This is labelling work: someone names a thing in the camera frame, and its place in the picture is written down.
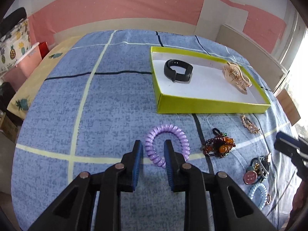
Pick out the beige headboard panel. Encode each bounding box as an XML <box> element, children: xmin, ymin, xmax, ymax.
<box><xmin>216</xmin><ymin>24</ymin><xmax>287</xmax><ymax>91</ymax></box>

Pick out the wooden board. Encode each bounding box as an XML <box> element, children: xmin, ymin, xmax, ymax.
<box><xmin>276</xmin><ymin>89</ymin><xmax>301</xmax><ymax>126</ymax></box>

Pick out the black bag on top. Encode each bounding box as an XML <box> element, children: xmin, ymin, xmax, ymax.
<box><xmin>0</xmin><ymin>7</ymin><xmax>27</xmax><ymax>38</ymax></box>

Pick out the cardboard box with bottles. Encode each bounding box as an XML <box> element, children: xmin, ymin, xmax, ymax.
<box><xmin>0</xmin><ymin>113</ymin><xmax>18</xmax><ymax>143</ymax></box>

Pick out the black fitness band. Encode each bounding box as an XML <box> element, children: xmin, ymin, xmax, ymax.
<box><xmin>163</xmin><ymin>59</ymin><xmax>193</xmax><ymax>83</ymax></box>

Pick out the amber bead bracelet cluster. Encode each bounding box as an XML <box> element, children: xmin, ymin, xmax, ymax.
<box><xmin>202</xmin><ymin>128</ymin><xmax>236</xmax><ymax>158</ymax></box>

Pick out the black suitcase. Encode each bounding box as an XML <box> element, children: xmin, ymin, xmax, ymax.
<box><xmin>0</xmin><ymin>82</ymin><xmax>16</xmax><ymax>112</ymax></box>

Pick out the light blue spiral hair tie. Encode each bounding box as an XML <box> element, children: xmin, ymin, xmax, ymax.
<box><xmin>247</xmin><ymin>182</ymin><xmax>268</xmax><ymax>210</ymax></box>

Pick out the pineapple print storage bag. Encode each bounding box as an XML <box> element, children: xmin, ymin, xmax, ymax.
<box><xmin>1</xmin><ymin>19</ymin><xmax>31</xmax><ymax>74</ymax></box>

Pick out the yellow-green cardboard box tray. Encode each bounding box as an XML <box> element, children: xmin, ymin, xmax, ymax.
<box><xmin>150</xmin><ymin>46</ymin><xmax>270</xmax><ymax>114</ymax></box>

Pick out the beige hair claw clip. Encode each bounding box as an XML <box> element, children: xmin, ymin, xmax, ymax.
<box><xmin>222</xmin><ymin>62</ymin><xmax>252</xmax><ymax>94</ymax></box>

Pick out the round red H badge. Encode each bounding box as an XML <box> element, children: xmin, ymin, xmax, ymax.
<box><xmin>243</xmin><ymin>171</ymin><xmax>258</xmax><ymax>185</ymax></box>

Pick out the purple spiral hair tie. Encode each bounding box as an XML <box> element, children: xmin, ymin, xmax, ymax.
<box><xmin>144</xmin><ymin>124</ymin><xmax>190</xmax><ymax>169</ymax></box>

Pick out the red paper bag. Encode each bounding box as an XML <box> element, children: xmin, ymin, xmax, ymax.
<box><xmin>39</xmin><ymin>42</ymin><xmax>50</xmax><ymax>59</ymax></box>

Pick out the blue checked bed sheet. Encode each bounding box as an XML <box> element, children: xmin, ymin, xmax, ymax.
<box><xmin>12</xmin><ymin>30</ymin><xmax>300</xmax><ymax>230</ymax></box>

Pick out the pink plastic storage box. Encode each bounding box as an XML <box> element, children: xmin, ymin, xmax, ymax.
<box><xmin>1</xmin><ymin>42</ymin><xmax>42</xmax><ymax>92</ymax></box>

